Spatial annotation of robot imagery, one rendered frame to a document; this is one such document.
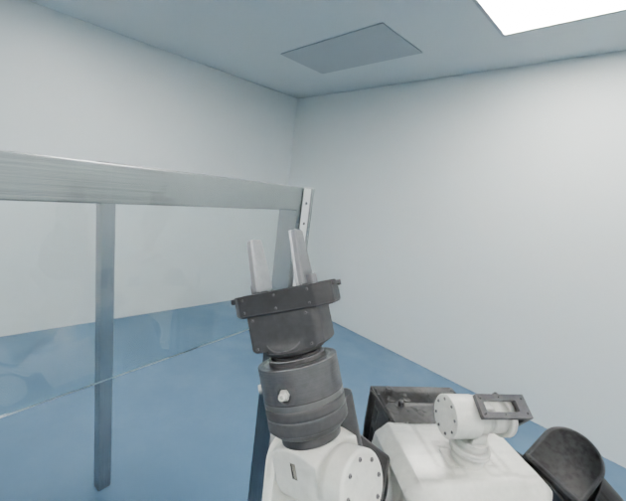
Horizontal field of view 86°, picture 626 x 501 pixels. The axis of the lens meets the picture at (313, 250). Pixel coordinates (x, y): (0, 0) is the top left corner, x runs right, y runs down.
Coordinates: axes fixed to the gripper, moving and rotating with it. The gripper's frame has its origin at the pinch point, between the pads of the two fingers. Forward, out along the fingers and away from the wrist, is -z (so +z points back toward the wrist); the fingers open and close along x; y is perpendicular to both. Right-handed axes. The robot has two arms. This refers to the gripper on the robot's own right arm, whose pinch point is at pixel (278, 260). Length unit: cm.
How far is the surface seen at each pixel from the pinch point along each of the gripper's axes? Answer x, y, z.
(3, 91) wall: -286, -133, -196
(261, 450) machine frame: -44, -53, 50
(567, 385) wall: 86, -287, 125
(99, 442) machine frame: -163, -88, 64
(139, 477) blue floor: -163, -107, 93
